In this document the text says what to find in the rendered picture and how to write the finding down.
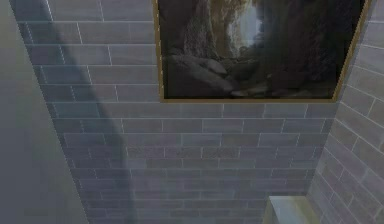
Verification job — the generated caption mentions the gold framed dark landscape painting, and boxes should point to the gold framed dark landscape painting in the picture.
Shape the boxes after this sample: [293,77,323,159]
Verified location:
[151,0,373,104]

